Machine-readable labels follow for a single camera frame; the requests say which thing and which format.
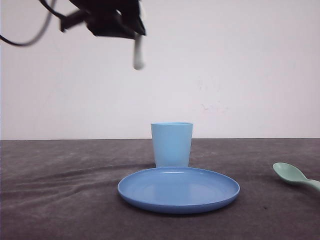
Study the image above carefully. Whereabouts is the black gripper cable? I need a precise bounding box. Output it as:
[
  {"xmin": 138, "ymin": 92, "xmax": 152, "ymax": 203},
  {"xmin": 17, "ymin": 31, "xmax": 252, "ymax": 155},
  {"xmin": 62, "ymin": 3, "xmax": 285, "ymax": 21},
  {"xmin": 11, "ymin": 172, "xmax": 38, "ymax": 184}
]
[{"xmin": 0, "ymin": 0, "xmax": 60, "ymax": 47}]

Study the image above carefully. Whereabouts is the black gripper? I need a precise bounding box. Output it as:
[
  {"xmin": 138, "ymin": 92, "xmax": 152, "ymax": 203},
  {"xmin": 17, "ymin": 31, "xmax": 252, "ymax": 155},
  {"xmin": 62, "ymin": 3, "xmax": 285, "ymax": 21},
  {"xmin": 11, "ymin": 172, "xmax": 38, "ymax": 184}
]
[{"xmin": 60, "ymin": 0, "xmax": 146, "ymax": 39}]

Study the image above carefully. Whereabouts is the light blue plastic cup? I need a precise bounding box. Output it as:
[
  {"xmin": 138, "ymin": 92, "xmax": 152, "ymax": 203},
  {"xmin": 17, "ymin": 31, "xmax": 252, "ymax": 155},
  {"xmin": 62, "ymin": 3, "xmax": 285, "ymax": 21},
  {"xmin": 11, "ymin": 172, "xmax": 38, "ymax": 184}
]
[{"xmin": 151, "ymin": 122, "xmax": 193, "ymax": 168}]

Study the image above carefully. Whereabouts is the blue plastic plate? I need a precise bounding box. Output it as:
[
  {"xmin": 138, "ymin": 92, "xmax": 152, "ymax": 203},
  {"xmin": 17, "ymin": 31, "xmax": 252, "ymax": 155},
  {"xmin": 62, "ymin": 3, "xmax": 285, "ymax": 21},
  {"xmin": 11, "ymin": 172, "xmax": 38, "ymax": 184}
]
[{"xmin": 117, "ymin": 167, "xmax": 240, "ymax": 215}]

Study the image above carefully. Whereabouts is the white plastic fork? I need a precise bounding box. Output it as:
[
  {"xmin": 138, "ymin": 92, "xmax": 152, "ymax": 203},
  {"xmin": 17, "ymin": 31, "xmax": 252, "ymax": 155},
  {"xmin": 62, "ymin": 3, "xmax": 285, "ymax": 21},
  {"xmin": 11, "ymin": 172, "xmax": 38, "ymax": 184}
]
[{"xmin": 132, "ymin": 34, "xmax": 145, "ymax": 70}]

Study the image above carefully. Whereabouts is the mint green plastic spoon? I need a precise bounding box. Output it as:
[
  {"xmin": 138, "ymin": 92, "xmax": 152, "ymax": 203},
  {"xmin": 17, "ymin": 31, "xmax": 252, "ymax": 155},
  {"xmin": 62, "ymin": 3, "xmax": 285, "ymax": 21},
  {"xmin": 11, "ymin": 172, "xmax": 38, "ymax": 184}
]
[{"xmin": 272, "ymin": 162, "xmax": 320, "ymax": 191}]

